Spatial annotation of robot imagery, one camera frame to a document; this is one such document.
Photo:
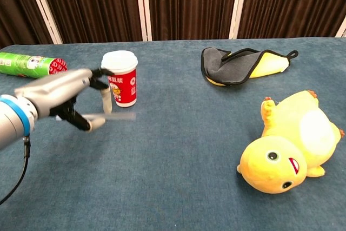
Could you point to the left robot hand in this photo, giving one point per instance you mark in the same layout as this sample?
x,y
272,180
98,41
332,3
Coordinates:
x,y
58,90

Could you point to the transparent straw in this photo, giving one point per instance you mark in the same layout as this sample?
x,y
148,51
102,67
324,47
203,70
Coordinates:
x,y
113,117

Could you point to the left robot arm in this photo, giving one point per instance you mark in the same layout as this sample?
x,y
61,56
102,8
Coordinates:
x,y
13,120

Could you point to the red cup with white lid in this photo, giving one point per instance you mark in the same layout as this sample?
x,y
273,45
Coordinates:
x,y
123,78

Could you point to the green cylindrical can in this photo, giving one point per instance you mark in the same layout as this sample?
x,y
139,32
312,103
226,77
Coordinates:
x,y
31,64

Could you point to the blue table mat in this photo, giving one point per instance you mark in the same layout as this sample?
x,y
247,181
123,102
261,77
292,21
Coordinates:
x,y
173,139

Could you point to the grey and yellow cloth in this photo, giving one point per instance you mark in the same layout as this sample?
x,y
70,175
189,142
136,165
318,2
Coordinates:
x,y
243,66

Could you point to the yellow plush duck toy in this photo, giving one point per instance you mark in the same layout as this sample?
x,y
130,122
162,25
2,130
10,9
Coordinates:
x,y
294,144

